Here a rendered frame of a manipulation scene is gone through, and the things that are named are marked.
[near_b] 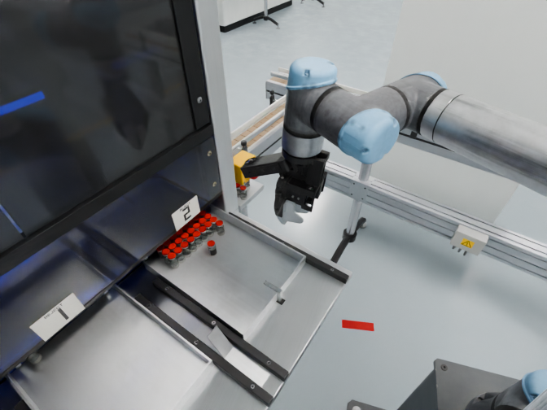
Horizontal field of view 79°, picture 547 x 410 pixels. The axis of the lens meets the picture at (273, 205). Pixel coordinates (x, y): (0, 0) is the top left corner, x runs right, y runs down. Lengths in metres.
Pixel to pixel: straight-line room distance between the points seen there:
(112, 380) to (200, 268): 0.31
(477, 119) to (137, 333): 0.78
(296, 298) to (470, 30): 1.50
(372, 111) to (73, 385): 0.77
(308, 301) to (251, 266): 0.18
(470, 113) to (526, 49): 1.41
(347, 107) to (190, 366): 0.61
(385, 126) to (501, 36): 1.49
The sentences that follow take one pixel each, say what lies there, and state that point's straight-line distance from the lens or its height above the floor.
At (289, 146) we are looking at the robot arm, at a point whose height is 1.30.
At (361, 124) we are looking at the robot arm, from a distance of 0.47.
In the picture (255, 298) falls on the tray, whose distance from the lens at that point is 0.86.
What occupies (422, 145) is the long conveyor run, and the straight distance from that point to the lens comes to 1.47.
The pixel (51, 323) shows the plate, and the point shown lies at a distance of 0.80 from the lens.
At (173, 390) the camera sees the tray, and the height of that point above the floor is 0.88.
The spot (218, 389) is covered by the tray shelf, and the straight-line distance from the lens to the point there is 0.79.
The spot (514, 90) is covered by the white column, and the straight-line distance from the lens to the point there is 2.00.
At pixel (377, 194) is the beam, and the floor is 0.52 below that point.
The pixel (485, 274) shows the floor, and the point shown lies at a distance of 2.30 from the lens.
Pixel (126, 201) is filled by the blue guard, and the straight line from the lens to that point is 0.73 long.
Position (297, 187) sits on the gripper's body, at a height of 1.21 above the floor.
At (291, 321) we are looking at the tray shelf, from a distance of 0.83.
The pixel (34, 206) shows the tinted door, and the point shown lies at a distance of 0.65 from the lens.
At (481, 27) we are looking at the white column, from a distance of 1.93.
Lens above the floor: 1.63
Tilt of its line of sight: 45 degrees down
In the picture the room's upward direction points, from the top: straight up
